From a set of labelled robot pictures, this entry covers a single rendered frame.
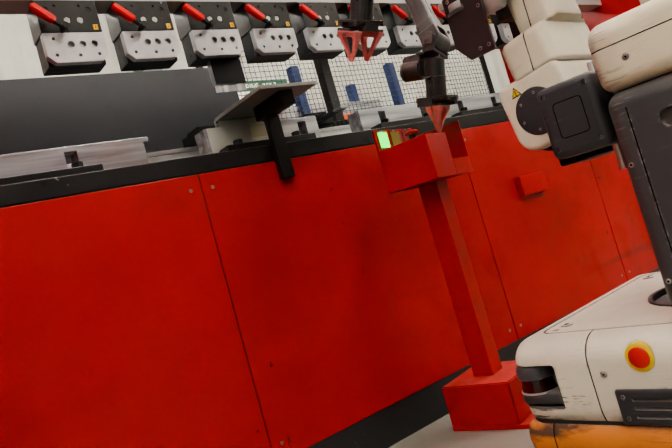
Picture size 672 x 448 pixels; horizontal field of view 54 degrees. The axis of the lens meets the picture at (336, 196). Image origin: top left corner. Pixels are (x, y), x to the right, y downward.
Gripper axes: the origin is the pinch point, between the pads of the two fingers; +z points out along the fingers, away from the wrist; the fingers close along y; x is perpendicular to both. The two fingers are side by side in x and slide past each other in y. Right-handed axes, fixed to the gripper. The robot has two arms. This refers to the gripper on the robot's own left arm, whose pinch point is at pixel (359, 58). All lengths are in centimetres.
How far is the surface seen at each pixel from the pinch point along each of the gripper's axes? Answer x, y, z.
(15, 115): -97, 52, 24
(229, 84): -44.3, 8.6, 10.9
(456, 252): 20, -21, 50
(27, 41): -505, -88, 27
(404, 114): -31, -54, 23
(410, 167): 7.9, -13.3, 28.2
